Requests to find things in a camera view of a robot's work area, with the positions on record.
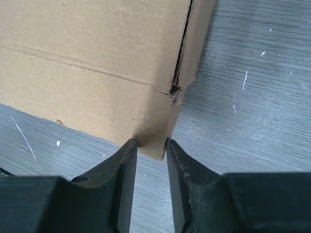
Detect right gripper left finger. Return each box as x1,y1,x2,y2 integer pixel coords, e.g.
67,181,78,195
69,138,138,233

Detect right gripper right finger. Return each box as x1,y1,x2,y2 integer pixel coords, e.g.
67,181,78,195
166,139,241,233

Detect brown cardboard box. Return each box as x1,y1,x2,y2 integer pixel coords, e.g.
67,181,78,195
0,0,215,160

